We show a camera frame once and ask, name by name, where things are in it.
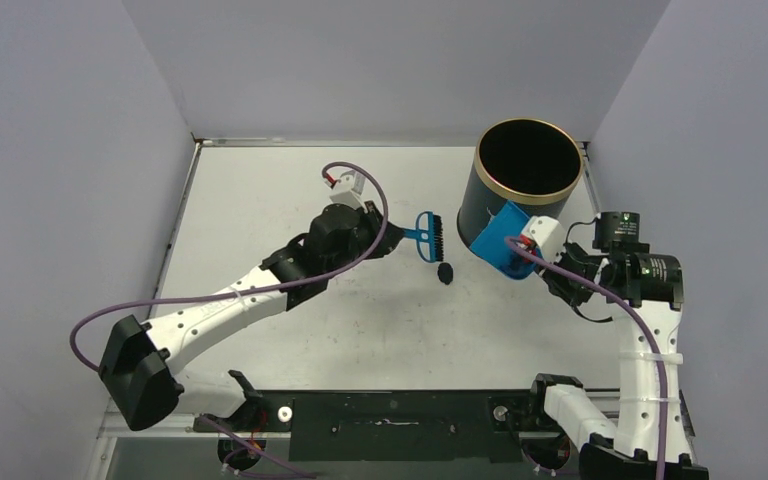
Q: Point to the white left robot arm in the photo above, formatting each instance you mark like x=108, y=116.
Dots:
x=144, y=365

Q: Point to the small black paper ball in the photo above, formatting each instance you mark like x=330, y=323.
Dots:
x=445, y=273

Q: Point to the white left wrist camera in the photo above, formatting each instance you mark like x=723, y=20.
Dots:
x=347, y=190

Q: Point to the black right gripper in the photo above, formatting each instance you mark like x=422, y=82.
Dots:
x=557, y=279

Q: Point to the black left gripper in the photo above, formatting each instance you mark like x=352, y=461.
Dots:
x=389, y=239

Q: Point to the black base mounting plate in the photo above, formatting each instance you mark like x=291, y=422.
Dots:
x=501, y=426

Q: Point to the blue hand brush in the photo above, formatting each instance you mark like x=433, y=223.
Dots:
x=427, y=233

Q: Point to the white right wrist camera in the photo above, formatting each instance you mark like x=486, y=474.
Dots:
x=547, y=235

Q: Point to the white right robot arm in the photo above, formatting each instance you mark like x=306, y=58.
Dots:
x=649, y=439

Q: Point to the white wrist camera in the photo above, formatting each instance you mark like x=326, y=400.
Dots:
x=347, y=190
x=547, y=235

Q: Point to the dark green waste bin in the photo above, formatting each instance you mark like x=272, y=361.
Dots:
x=529, y=162

